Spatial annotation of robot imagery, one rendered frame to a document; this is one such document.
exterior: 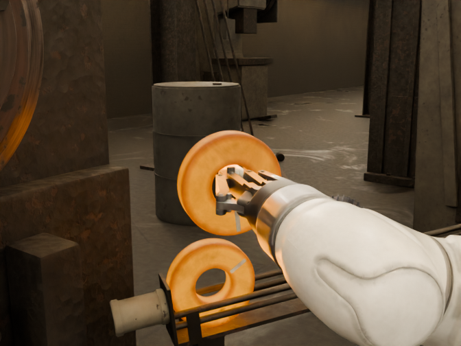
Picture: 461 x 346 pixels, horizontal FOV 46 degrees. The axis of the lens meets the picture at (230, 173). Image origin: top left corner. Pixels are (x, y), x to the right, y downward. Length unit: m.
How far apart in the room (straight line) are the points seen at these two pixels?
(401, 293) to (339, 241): 0.06
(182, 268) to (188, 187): 0.20
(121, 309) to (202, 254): 0.16
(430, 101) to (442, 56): 0.25
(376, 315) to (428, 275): 0.05
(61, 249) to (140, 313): 0.17
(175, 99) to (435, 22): 1.52
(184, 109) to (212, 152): 2.55
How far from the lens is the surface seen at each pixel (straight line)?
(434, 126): 3.13
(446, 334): 0.55
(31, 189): 0.95
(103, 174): 1.04
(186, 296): 0.93
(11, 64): 0.70
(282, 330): 2.26
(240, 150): 0.76
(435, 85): 3.12
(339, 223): 0.47
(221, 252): 0.92
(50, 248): 0.88
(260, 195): 0.60
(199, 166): 0.75
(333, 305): 0.44
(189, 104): 3.29
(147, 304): 0.92
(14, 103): 0.78
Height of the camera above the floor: 1.10
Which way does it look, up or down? 13 degrees down
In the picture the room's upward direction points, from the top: straight up
